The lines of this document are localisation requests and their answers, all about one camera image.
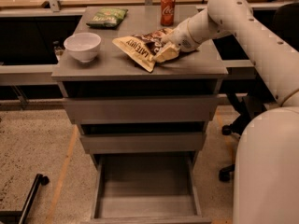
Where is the black office chair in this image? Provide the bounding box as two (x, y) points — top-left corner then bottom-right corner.
(218, 2), (299, 183)

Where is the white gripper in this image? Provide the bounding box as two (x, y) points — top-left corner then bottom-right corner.
(153, 18), (202, 63)

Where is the green chip bag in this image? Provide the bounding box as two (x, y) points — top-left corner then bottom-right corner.
(86, 7), (127, 29)

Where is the red soda can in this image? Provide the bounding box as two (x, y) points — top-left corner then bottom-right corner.
(160, 0), (176, 26)

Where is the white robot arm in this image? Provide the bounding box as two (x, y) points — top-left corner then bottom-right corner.
(164, 0), (299, 224)

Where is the top grey drawer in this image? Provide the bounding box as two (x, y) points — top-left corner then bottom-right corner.
(64, 95), (218, 124)

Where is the middle grey drawer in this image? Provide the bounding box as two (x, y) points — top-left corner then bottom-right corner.
(80, 132), (206, 154)

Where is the open bottom grey drawer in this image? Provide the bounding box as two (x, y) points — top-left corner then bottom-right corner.
(80, 153), (211, 224)

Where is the brown chip bag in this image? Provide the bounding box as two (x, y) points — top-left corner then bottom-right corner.
(113, 28), (173, 72)

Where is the white bowl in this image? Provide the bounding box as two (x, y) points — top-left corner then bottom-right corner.
(64, 33), (102, 63)

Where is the grey drawer cabinet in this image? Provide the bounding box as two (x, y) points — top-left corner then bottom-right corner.
(52, 6), (227, 224)

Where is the black chair base leg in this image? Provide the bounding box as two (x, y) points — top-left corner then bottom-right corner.
(0, 174), (50, 224)

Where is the grey desk frame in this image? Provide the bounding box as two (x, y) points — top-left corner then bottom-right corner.
(0, 0), (299, 110)

